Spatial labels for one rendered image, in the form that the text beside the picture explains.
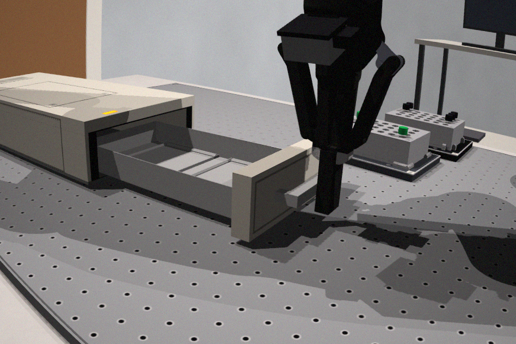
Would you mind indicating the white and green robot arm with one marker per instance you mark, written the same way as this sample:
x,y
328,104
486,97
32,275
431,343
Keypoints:
x,y
317,38

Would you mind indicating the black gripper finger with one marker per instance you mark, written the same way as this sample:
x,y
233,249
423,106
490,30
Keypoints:
x,y
344,139
315,120

